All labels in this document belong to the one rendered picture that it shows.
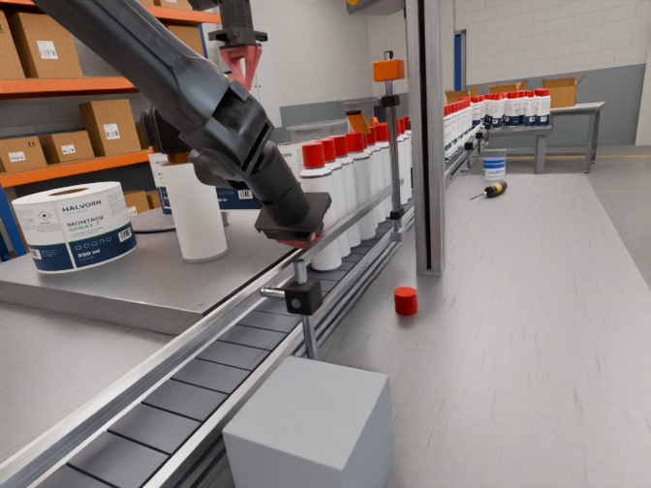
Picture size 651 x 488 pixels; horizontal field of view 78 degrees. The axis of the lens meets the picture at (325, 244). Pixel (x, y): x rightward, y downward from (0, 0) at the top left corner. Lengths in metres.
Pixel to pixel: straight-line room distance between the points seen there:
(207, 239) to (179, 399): 0.41
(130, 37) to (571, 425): 0.53
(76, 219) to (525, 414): 0.82
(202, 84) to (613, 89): 7.90
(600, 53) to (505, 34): 1.52
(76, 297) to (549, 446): 0.73
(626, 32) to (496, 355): 7.77
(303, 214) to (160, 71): 0.25
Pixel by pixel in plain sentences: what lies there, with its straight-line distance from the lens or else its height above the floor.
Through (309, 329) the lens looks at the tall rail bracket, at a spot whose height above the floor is 0.92.
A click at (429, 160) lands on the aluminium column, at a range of 0.69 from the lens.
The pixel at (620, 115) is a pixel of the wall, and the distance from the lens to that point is 8.18.
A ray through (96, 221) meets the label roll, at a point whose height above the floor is 0.97.
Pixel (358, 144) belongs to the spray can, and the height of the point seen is 1.06.
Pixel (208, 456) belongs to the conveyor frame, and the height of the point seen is 0.86.
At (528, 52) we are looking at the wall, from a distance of 8.35.
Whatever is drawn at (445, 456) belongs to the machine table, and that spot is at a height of 0.83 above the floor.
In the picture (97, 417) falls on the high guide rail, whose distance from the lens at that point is 0.33.
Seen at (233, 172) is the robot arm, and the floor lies 1.08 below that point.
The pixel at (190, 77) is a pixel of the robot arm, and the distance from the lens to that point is 0.43.
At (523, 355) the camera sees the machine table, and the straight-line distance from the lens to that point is 0.55.
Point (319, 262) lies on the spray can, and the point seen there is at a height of 0.90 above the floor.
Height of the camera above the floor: 1.14
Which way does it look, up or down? 19 degrees down
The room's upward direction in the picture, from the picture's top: 7 degrees counter-clockwise
